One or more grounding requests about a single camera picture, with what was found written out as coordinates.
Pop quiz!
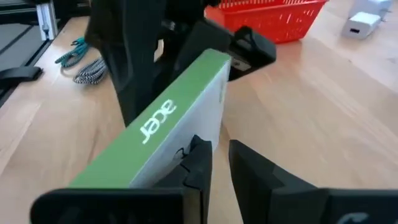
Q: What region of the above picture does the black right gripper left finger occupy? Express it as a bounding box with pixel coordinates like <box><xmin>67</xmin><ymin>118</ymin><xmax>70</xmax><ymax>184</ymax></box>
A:
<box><xmin>30</xmin><ymin>134</ymin><xmax>213</xmax><ymax>224</ymax></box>

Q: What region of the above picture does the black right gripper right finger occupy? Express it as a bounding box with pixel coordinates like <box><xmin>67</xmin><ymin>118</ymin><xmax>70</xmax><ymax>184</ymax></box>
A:
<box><xmin>229</xmin><ymin>139</ymin><xmax>398</xmax><ymax>224</ymax></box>

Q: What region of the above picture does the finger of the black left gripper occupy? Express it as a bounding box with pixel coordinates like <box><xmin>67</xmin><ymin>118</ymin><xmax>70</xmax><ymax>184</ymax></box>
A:
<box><xmin>228</xmin><ymin>26</ymin><xmax>277</xmax><ymax>82</ymax></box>
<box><xmin>85</xmin><ymin>0</ymin><xmax>165</xmax><ymax>127</ymax></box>

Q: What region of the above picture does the grey braided cable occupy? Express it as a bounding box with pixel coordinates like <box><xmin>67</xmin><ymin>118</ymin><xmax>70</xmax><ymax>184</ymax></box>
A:
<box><xmin>73</xmin><ymin>57</ymin><xmax>108</xmax><ymax>85</ymax></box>

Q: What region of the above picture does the teal braided cable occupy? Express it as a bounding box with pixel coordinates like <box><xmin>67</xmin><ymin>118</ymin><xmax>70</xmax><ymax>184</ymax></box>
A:
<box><xmin>55</xmin><ymin>37</ymin><xmax>91</xmax><ymax>68</ymax></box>

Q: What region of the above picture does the white packet with label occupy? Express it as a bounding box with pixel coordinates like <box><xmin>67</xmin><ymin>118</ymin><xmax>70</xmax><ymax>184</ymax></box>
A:
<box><xmin>68</xmin><ymin>48</ymin><xmax>233</xmax><ymax>189</ymax></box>

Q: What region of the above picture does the red plastic basket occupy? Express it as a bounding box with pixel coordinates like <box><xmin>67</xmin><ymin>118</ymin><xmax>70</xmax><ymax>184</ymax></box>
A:
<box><xmin>204</xmin><ymin>0</ymin><xmax>327</xmax><ymax>44</ymax></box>

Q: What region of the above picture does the white charger adapter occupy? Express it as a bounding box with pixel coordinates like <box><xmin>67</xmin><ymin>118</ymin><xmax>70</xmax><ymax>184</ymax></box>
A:
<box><xmin>341</xmin><ymin>11</ymin><xmax>382</xmax><ymax>40</ymax></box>
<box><xmin>348</xmin><ymin>0</ymin><xmax>393</xmax><ymax>19</ymax></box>

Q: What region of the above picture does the black aluminium table frame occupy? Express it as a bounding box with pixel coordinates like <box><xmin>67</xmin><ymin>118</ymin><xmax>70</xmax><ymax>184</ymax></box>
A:
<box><xmin>0</xmin><ymin>0</ymin><xmax>91</xmax><ymax>106</ymax></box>

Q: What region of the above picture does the silver angle bracket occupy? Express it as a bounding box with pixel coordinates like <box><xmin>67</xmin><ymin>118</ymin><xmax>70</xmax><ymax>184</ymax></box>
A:
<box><xmin>36</xmin><ymin>2</ymin><xmax>59</xmax><ymax>41</ymax></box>

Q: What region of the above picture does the black frame clamp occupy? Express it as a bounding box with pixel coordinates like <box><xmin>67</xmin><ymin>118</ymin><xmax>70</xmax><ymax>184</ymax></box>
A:
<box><xmin>0</xmin><ymin>65</ymin><xmax>44</xmax><ymax>91</ymax></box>

